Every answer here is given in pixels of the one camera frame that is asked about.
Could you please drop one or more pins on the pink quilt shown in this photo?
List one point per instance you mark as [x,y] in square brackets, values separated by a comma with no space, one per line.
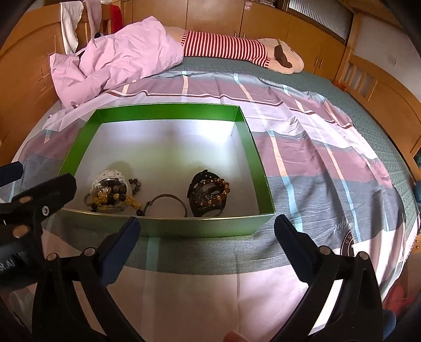
[131,52]

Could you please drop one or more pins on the dark metal bangle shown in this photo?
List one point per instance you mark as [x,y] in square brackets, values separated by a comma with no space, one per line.
[166,196]

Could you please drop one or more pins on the white wristwatch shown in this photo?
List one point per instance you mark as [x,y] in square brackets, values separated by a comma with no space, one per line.
[108,176]

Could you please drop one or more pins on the wooden wall cabinets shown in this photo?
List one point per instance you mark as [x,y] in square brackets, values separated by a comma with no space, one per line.
[213,16]

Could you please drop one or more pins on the wooden footboard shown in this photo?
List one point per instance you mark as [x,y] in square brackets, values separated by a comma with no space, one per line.
[394,98]

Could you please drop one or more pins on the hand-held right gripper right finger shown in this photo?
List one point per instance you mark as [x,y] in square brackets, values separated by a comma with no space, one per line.
[287,243]

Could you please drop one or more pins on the person's right hand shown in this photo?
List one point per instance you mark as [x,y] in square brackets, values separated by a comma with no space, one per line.
[235,337]

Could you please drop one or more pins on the red striped plush toy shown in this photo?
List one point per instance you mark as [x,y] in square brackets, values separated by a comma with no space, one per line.
[223,46]

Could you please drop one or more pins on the red cloth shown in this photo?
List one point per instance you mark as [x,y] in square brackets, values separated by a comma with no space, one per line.
[115,18]

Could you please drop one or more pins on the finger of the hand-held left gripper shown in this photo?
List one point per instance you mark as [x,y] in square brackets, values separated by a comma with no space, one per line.
[11,174]
[49,200]

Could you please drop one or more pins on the dark blue cloth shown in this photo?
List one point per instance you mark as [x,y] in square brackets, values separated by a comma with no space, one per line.
[389,325]

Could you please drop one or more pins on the window blinds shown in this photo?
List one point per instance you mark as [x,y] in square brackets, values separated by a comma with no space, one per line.
[322,16]

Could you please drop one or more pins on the wooden headboard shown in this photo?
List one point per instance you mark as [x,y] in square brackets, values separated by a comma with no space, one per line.
[26,65]

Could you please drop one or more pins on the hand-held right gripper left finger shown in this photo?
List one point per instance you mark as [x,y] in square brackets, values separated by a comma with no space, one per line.
[121,250]

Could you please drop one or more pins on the white hanging cloth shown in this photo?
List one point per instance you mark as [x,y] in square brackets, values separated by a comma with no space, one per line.
[70,26]

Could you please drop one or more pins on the pink grey plaid bed sheet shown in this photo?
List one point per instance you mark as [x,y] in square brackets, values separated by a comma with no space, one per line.
[312,164]

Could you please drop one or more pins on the green cardboard box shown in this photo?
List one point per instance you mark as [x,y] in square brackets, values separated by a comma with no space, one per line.
[164,148]

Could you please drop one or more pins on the black wristwatch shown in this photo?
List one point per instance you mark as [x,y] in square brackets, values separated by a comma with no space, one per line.
[200,179]

